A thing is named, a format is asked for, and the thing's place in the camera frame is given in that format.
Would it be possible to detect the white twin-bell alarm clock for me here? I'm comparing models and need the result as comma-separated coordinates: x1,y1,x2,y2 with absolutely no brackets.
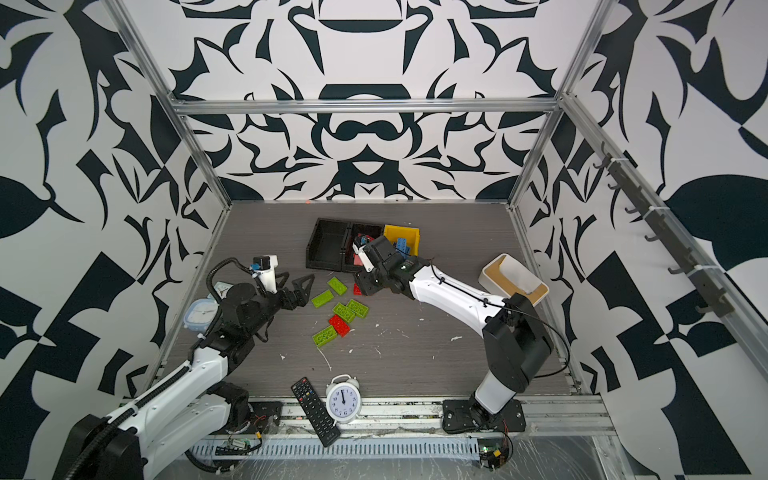
325,374,362,424

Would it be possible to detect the green lego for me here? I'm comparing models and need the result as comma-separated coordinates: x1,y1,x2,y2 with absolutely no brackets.
328,277,348,296
333,303,356,323
311,290,334,308
312,326,338,348
347,299,369,318

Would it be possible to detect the white tissue box wooden lid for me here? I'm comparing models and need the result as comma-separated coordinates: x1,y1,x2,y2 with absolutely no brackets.
478,253,549,306

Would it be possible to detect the black bin middle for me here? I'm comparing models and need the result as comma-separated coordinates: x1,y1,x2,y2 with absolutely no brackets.
342,222,384,273

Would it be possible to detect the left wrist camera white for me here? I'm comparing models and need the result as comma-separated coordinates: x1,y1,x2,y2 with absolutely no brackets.
250,255,278,293

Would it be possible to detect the green lego bottom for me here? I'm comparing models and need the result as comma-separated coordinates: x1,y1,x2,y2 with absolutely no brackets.
312,326,338,348

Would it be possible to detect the small circuit board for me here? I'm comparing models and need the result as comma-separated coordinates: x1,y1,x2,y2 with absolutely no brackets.
479,445,510,471

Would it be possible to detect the black bin left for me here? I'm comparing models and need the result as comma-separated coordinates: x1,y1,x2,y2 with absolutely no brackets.
305,218,350,271

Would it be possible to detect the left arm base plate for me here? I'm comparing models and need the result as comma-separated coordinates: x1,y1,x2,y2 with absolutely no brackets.
224,401,283,435

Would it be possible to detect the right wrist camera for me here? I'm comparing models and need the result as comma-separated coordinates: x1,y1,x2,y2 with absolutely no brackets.
352,234,374,272

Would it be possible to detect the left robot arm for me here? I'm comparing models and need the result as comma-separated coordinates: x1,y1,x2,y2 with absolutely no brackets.
53,273,315,479

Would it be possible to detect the black hook rail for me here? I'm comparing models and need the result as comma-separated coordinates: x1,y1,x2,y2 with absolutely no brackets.
595,151,736,318

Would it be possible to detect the white cable duct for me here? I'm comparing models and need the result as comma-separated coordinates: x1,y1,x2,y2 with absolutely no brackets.
192,437,482,461

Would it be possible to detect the blue square alarm clock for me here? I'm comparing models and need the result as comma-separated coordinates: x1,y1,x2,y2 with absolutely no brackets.
182,298,218,333

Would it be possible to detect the yellow bin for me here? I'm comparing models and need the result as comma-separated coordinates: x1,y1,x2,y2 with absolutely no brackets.
383,224,420,256

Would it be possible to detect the black bin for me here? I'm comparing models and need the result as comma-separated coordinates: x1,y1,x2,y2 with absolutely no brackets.
342,222,384,273
305,218,350,271

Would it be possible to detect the black remote control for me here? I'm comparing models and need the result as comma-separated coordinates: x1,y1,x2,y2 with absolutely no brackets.
291,377,341,448

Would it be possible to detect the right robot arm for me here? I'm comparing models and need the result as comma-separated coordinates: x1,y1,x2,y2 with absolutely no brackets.
353,236,554,416

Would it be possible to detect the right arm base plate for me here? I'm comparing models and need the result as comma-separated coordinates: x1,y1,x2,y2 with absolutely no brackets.
441,398,527,434

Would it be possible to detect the green lego top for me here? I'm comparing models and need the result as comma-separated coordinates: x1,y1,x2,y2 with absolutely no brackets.
328,277,348,296

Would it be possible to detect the small green alarm clock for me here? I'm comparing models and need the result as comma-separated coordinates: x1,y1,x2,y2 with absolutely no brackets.
214,281,232,299

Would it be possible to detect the blue lego lower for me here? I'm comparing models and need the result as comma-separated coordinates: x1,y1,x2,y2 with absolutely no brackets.
394,238,410,256

